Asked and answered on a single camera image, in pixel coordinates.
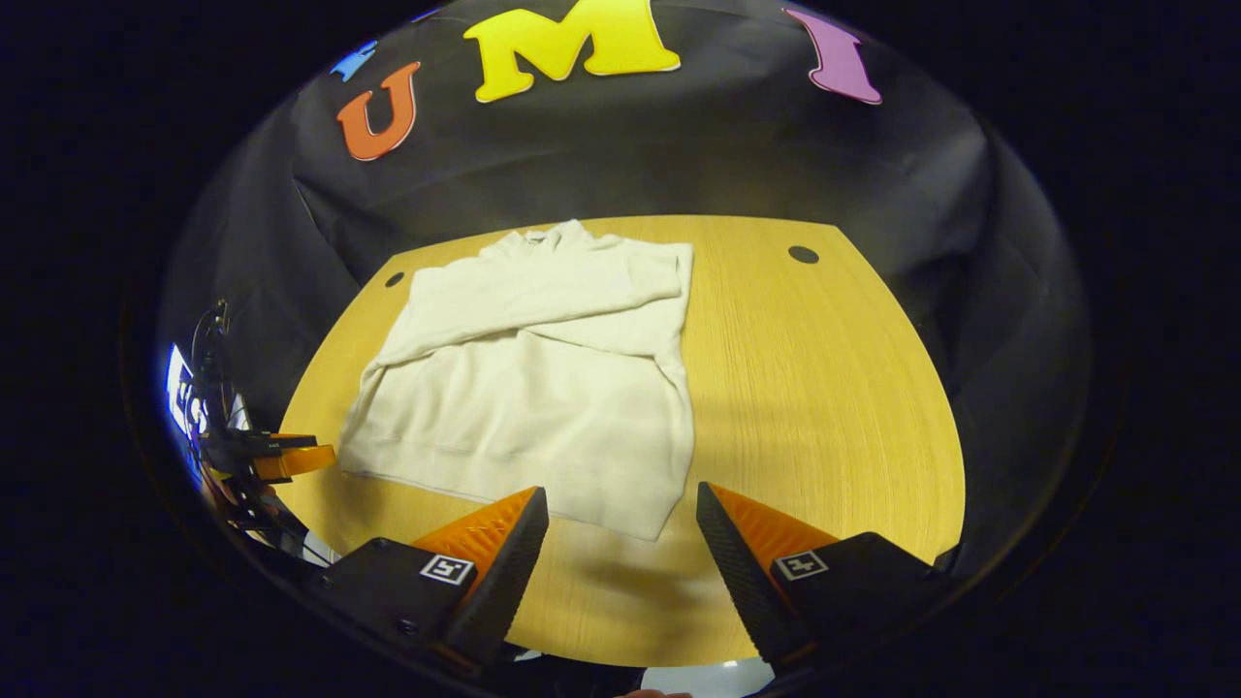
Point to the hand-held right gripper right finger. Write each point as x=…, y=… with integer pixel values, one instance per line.
x=742, y=572

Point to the bright monitor screen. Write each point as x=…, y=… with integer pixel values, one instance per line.
x=179, y=397

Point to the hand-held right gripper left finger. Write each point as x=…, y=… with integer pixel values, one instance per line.
x=509, y=572

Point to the black backdrop cloth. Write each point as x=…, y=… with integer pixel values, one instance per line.
x=679, y=155

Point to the cream sweatshirt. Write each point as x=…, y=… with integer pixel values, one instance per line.
x=533, y=388

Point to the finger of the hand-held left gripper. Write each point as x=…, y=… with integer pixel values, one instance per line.
x=262, y=443

